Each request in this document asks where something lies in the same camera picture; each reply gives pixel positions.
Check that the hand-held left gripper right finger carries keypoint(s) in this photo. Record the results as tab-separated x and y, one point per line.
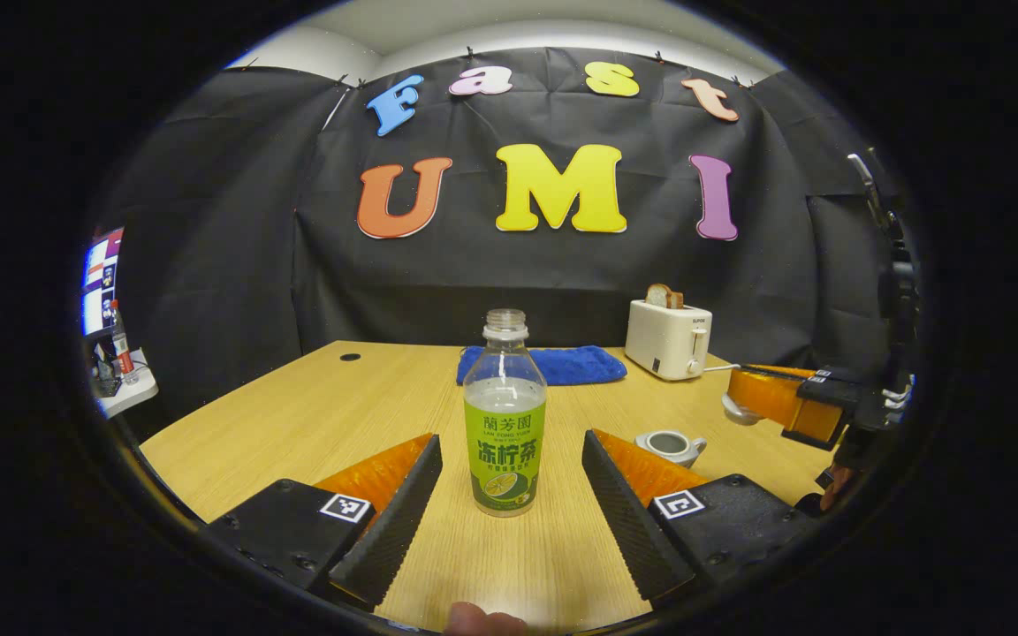
619	521

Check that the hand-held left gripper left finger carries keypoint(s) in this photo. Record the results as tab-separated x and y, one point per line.
398	521

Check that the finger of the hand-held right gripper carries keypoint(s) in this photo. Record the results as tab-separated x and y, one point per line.
778	369
774	402

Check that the white teacup lid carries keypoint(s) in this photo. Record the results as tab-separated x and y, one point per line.
736	411

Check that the white floral teacup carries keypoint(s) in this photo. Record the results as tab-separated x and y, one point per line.
687	452

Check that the green label water bottle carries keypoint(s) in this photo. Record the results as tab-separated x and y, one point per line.
505	450

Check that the red label bottle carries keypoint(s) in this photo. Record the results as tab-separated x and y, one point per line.
123	349

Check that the white toaster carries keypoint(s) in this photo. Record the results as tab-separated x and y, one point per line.
664	340

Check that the bread slice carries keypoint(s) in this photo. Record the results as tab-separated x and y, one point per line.
664	297

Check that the blue towel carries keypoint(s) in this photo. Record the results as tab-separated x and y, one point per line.
580	365

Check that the black backdrop cloth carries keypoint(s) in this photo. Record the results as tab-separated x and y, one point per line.
474	283

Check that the white side table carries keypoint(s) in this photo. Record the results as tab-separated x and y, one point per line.
133	393

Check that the colourful display screen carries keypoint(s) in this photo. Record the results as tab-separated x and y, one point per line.
101	283

